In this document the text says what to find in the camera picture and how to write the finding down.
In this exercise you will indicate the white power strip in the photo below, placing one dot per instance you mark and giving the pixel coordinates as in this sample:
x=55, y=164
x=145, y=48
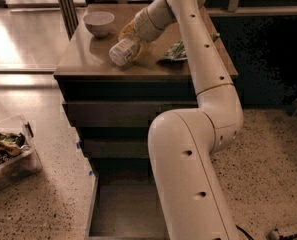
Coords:
x=284, y=233

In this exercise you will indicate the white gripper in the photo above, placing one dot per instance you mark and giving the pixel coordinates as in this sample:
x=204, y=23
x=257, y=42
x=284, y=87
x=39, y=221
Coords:
x=145, y=24

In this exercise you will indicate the clear plastic bottle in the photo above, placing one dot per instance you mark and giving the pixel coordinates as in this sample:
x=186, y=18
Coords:
x=120, y=53

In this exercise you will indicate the green snack bag in bin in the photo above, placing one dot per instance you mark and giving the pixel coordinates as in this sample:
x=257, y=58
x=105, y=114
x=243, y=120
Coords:
x=18, y=139

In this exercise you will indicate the brown drawer cabinet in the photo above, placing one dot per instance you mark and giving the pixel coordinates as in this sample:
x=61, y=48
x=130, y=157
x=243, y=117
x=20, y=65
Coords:
x=90, y=75

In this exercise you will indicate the white ceramic bowl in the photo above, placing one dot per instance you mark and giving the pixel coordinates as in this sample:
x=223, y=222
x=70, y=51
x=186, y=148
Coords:
x=99, y=23

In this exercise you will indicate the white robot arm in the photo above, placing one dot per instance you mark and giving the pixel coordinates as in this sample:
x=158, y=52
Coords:
x=181, y=141

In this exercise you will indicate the green chip bag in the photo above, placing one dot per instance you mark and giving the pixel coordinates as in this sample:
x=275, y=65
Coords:
x=176, y=53

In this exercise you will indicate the upper drawer front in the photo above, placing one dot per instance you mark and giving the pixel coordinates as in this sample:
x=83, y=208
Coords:
x=118, y=113

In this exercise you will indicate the open bottom drawer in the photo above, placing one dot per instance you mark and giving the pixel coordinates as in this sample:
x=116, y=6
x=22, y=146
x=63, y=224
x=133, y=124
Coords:
x=127, y=207

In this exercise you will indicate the middle drawer front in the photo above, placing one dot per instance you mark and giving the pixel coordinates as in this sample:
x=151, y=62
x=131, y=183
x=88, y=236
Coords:
x=115, y=148

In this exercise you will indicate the clear plastic storage bin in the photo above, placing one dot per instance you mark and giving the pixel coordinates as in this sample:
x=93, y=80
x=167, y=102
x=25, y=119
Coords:
x=17, y=162

